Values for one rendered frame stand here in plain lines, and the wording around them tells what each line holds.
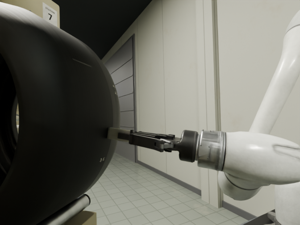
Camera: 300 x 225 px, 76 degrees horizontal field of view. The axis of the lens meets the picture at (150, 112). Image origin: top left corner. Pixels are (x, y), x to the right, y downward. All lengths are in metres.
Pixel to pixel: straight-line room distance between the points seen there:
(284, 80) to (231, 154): 0.32
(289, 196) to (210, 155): 0.49
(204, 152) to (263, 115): 0.28
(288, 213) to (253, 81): 1.67
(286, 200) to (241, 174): 0.45
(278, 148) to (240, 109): 2.00
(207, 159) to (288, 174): 0.15
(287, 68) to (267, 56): 1.66
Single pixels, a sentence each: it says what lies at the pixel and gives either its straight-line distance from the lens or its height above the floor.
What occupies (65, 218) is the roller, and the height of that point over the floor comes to 0.90.
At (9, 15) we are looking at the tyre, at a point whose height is 1.41.
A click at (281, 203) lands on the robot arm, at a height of 0.86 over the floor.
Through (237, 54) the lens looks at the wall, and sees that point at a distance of 2.55.
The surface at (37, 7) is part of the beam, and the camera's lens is 1.12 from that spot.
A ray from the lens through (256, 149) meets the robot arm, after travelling 0.44.
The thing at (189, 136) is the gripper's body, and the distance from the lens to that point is 0.45.
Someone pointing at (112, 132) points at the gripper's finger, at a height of 1.14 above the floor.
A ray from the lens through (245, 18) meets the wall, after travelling 2.61.
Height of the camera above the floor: 1.19
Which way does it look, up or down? 1 degrees up
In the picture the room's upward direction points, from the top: 1 degrees counter-clockwise
